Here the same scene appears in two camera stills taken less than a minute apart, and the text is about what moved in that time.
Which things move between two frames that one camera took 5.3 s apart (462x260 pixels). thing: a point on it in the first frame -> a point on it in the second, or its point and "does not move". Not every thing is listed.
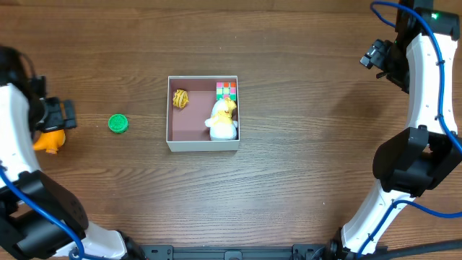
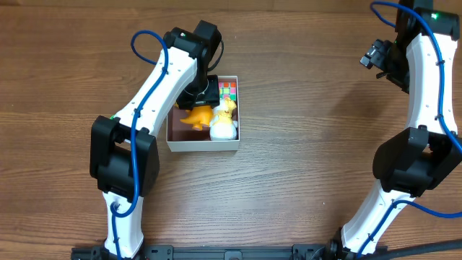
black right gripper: (377, 53) does not move
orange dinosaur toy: (50, 141) -> (200, 116)
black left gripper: (58, 118) -> (197, 100)
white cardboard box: (190, 101) does not move
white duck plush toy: (221, 124) does not move
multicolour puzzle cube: (226, 89) does not move
